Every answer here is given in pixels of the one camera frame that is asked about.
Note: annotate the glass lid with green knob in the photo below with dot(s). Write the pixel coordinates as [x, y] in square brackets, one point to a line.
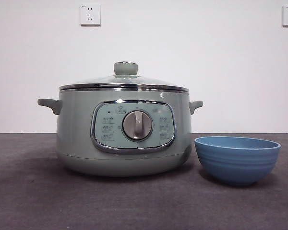
[126, 68]

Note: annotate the pale green electric steamer pot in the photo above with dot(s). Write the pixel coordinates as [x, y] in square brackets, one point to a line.
[76, 134]

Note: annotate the blue ribbed bowl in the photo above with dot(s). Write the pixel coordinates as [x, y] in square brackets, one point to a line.
[237, 163]

